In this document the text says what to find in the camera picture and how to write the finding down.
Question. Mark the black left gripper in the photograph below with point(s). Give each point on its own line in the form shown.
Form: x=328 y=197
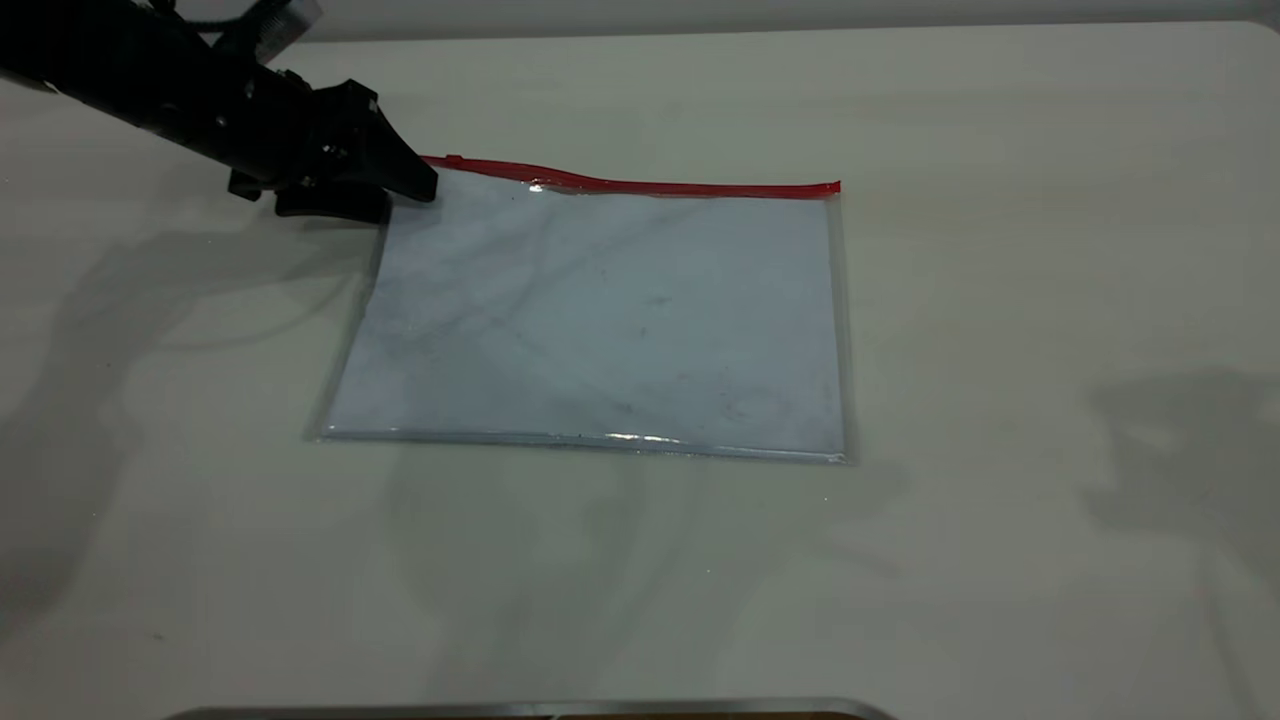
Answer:
x=290 y=135

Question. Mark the clear plastic zipper bag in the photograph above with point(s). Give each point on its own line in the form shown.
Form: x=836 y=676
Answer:
x=620 y=320

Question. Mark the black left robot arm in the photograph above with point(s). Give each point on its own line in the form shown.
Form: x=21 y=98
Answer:
x=110 y=70

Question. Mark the grey metal bar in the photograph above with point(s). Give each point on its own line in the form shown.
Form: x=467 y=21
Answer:
x=520 y=711

